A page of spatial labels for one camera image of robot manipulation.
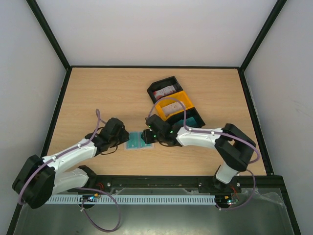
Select beige card holder wallet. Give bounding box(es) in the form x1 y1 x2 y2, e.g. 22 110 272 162
124 132 154 150

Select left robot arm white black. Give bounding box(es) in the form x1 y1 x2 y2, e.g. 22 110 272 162
12 117 129 209

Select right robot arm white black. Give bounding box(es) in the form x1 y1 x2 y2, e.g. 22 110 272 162
141 115 260 192

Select white cards in yellow bin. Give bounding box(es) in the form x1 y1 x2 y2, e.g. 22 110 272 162
162 102 184 117

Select teal cards stack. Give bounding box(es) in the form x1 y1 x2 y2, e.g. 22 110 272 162
186 117 199 128

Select black bin with teal cards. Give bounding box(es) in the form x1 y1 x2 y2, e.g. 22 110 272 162
166 108 205 128

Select stack of red white cards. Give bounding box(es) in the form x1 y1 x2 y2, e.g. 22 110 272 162
153 85 176 99

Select black bin with red cards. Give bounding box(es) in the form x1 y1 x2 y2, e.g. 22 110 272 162
147 76 183 104

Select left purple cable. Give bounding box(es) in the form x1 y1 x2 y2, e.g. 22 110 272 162
19 109 106 205

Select purple cable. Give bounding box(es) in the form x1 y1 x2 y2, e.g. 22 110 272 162
19 109 106 205
146 97 260 177

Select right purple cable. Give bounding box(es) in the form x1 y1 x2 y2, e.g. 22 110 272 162
146 97 260 177

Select black aluminium frame rail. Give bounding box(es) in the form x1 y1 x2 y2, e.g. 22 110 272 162
61 174 284 196

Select light blue cable duct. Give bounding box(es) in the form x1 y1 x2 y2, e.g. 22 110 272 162
46 194 216 205

